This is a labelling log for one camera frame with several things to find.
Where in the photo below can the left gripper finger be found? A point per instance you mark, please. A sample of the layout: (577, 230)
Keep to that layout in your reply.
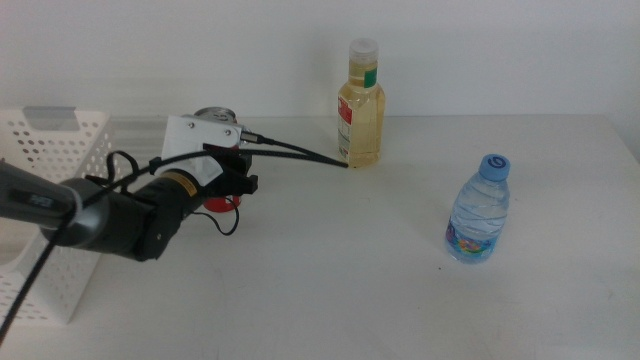
(245, 164)

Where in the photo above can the red cola can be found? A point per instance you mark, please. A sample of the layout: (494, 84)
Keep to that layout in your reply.
(222, 204)

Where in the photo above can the small water bottle blue cap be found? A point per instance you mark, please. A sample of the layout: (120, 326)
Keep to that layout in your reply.
(477, 215)

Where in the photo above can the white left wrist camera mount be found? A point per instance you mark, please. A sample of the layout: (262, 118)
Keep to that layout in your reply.
(195, 137)

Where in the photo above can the yellow tea bottle clear cap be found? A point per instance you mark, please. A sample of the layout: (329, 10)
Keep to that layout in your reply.
(362, 130)

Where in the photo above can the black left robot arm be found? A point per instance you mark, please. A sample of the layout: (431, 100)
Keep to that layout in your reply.
(115, 225)

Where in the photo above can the white perforated plastic basket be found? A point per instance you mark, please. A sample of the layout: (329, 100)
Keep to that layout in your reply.
(65, 135)

